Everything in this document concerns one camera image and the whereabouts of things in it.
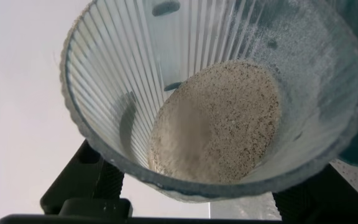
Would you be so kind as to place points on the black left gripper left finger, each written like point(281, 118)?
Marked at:
point(82, 180)

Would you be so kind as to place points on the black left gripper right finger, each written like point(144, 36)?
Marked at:
point(322, 202)

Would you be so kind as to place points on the clear floury glass cup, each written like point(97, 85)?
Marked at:
point(120, 77)

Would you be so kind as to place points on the beige speckled powder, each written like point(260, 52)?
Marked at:
point(222, 124)

